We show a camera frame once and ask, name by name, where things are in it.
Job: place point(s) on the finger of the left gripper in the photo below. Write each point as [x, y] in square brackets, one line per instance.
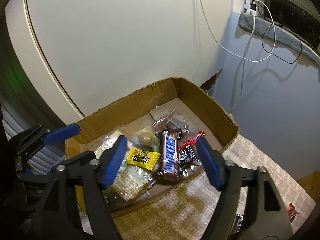
[77, 160]
[61, 135]

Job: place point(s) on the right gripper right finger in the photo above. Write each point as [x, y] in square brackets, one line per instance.
[265, 215]

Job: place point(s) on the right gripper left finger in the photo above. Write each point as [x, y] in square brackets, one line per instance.
[74, 193]

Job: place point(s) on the dark green candy packet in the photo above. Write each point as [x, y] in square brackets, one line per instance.
[107, 197]

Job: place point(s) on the yellow candy packet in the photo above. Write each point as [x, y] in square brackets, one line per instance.
[143, 159]

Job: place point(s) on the Snickers bar English label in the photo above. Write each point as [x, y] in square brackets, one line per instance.
[169, 165]

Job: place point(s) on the clear red date pack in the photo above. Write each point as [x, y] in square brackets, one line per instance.
[176, 122]

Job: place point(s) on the black patterned snack packet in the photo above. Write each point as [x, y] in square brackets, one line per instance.
[188, 157]

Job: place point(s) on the brown egg vacuum pack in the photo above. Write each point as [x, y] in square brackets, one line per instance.
[146, 139]

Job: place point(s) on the small red packet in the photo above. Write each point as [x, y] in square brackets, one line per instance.
[292, 212]

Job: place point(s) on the plaid beige tablecloth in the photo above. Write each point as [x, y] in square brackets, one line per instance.
[265, 216]

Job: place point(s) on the brown cardboard box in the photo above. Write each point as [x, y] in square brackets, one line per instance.
[138, 110]

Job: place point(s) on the grey windowsill mat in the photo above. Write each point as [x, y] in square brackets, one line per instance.
[283, 37]

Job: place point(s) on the white power strip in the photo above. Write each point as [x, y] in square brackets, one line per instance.
[250, 7]

